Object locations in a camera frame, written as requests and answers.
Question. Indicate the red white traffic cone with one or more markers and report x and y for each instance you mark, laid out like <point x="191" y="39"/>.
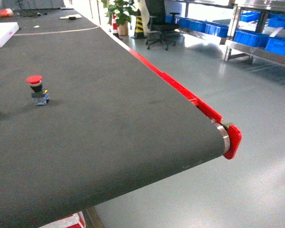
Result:
<point x="75" y="220"/>

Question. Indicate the orange object on belt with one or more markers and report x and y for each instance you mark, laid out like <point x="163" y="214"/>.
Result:
<point x="5" y="13"/>

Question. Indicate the red metal conveyor frame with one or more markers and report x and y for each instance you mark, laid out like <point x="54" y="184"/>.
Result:
<point x="233" y="132"/>

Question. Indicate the red emergency stop button part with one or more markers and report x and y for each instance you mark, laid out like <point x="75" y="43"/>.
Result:
<point x="39" y="95"/>

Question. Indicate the white cardboard box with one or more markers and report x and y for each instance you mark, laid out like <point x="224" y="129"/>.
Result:
<point x="7" y="30"/>

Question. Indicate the potted green plant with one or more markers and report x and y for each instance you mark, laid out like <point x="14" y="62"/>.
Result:
<point x="120" y="14"/>

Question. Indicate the steel shelf rack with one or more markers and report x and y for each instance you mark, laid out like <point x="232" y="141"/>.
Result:
<point x="237" y="50"/>

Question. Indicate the yellow black striped cone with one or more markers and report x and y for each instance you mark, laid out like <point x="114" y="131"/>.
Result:
<point x="138" y="31"/>

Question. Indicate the black office chair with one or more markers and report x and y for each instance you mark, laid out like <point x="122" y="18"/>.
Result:
<point x="160" y="30"/>

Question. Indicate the dark grey conveyor belt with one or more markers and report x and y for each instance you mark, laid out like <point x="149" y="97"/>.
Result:
<point x="111" y="126"/>

